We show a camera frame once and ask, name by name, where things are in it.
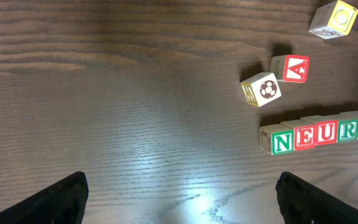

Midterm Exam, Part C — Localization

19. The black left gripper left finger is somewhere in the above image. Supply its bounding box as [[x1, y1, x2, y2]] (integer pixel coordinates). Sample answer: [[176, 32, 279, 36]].
[[0, 171, 89, 224]]

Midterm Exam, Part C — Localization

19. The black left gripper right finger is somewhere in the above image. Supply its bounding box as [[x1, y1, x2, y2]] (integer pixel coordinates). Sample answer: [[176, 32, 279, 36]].
[[275, 172, 358, 224]]

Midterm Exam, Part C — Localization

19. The red E block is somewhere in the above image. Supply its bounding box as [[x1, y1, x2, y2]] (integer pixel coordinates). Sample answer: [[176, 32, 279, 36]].
[[280, 119, 316, 151]]

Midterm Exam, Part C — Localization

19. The green N block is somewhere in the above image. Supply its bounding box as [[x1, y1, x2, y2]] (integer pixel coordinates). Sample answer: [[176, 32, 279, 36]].
[[259, 124, 294, 156]]

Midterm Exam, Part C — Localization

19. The red U block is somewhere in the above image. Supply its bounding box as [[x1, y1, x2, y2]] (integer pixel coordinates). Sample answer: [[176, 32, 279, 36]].
[[300, 115, 339, 146]]

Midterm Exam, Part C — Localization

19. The green R block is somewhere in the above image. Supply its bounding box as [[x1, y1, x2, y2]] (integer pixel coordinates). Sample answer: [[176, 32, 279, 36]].
[[327, 114, 358, 142]]

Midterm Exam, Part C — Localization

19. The white picture block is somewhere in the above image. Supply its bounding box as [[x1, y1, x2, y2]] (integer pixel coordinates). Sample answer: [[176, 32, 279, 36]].
[[241, 72, 282, 107]]

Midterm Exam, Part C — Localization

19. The red V block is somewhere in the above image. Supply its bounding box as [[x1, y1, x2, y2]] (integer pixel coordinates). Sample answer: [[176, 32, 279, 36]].
[[270, 55, 310, 83]]

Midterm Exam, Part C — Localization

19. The yellow block near P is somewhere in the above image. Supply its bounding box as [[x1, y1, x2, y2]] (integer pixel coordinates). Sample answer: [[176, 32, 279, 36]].
[[308, 1, 358, 40]]

